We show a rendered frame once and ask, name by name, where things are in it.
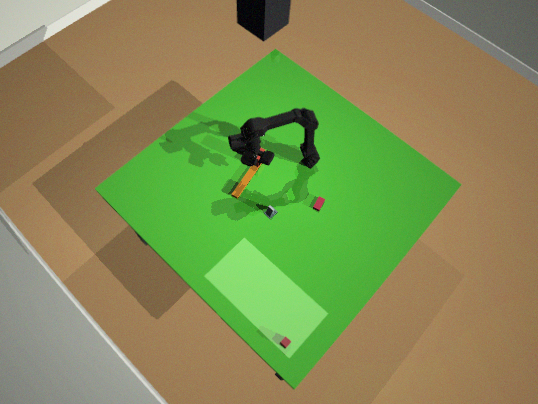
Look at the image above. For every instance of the red rectangular block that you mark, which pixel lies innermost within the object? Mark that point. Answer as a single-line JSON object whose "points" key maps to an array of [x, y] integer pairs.
{"points": [[319, 203]]}

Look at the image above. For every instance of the orange long bar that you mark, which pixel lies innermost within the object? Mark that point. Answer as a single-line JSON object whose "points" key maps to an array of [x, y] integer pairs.
{"points": [[245, 180]]}

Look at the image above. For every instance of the small red block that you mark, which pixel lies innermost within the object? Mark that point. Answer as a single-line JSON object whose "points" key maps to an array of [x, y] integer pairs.
{"points": [[285, 342]]}

